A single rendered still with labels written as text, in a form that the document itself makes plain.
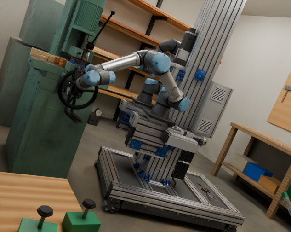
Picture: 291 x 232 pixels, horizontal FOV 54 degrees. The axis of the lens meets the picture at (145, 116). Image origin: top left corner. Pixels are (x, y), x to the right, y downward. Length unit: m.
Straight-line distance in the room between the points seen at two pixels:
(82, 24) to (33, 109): 0.73
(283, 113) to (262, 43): 1.35
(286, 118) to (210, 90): 2.37
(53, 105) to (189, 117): 1.12
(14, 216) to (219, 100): 1.90
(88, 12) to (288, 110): 3.35
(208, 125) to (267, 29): 3.23
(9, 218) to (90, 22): 1.60
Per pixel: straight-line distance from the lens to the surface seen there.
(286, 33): 5.22
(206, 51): 2.44
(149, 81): 2.63
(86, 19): 2.27
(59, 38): 2.52
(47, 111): 2.24
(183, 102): 2.05
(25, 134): 2.28
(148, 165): 2.51
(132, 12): 5.10
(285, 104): 4.73
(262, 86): 5.06
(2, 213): 1.07
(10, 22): 4.61
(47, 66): 2.15
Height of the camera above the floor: 1.13
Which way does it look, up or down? 9 degrees down
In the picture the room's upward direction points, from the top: 22 degrees clockwise
